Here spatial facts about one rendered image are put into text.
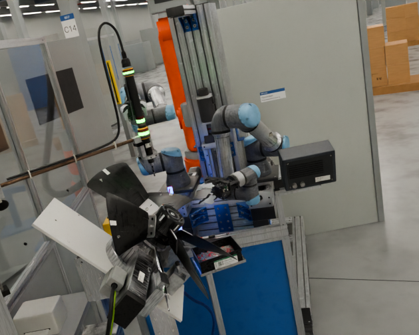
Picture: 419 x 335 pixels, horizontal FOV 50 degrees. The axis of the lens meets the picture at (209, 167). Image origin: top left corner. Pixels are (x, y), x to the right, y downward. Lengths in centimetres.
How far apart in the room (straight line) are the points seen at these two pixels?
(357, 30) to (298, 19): 47
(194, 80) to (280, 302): 137
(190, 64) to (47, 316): 155
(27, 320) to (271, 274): 124
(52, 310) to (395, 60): 805
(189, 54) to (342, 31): 146
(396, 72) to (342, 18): 555
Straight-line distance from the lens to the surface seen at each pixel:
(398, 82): 926
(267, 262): 251
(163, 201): 211
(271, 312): 268
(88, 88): 661
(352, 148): 393
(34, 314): 204
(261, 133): 231
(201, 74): 271
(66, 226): 189
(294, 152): 226
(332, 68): 375
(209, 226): 276
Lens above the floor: 192
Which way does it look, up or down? 17 degrees down
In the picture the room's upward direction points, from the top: 12 degrees counter-clockwise
